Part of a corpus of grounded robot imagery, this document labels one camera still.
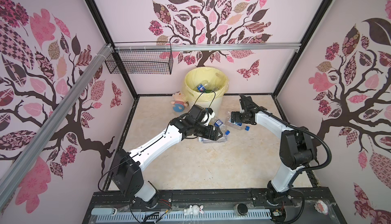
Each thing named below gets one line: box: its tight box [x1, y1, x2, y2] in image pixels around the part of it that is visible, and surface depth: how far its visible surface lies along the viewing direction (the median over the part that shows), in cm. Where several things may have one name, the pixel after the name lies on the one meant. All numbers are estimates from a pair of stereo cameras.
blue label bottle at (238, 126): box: [226, 116, 250, 132], surface depth 100 cm
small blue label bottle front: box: [196, 83, 209, 93], surface depth 105 cm
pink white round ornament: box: [314, 199, 329, 216], surface depth 70 cm
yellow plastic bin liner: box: [184, 66, 230, 102], surface depth 100 cm
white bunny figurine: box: [183, 204, 205, 216], surface depth 71 cm
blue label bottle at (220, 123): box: [213, 119, 231, 135], surface depth 100 cm
